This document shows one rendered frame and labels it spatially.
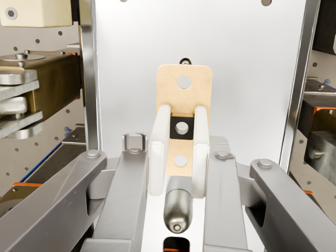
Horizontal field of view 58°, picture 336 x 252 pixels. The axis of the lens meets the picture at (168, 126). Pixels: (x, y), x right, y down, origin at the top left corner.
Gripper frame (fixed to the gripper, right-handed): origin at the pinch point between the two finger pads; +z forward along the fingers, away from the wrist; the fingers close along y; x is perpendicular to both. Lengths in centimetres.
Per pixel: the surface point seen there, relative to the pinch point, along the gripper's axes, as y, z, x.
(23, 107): -13.3, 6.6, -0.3
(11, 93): -13.2, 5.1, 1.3
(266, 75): 7.8, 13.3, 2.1
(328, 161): 14.3, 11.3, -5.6
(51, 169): -20.0, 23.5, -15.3
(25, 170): -36, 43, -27
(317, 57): 24.2, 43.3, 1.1
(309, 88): 20.0, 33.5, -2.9
